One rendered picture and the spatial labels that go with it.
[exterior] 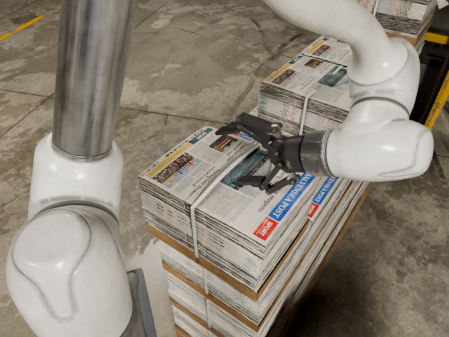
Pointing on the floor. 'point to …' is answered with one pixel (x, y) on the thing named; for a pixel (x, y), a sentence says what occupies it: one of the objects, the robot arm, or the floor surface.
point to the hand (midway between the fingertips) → (232, 156)
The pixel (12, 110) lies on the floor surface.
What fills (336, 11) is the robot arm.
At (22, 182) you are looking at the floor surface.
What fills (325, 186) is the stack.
